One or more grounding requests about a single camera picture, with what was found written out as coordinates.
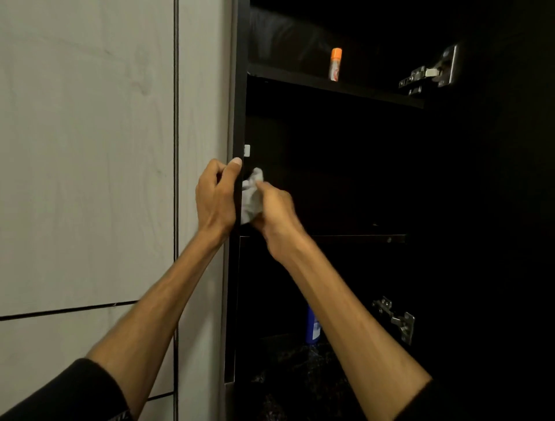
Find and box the black left sleeve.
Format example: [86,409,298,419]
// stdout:
[0,358,133,421]

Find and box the black cabinet door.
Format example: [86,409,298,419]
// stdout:
[416,0,555,421]

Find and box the black cabinet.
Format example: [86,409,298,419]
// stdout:
[223,0,434,421]

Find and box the person's left forearm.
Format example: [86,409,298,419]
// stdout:
[86,228,232,419]

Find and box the person's right forearm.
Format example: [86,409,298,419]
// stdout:
[271,236,434,421]

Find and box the black sleeve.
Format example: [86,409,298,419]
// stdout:
[0,358,133,421]
[395,379,460,421]

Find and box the black right sleeve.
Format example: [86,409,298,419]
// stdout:
[395,379,460,421]

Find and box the small metal door hinge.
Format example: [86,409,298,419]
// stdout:
[371,296,416,346]

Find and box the orange capped white bottle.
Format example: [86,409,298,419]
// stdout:
[328,48,343,82]

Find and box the black cabinet shelf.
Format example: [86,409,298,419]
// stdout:
[248,63,426,109]

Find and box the person's left hand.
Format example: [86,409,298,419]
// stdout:
[195,157,243,237]

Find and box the white cleaning cloth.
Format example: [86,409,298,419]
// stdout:
[241,167,265,225]

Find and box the large metal door hinge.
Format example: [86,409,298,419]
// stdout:
[398,43,459,96]

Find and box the person's right hand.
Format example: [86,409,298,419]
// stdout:
[251,180,309,263]

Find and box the blue bottle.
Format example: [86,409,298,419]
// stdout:
[306,305,322,345]

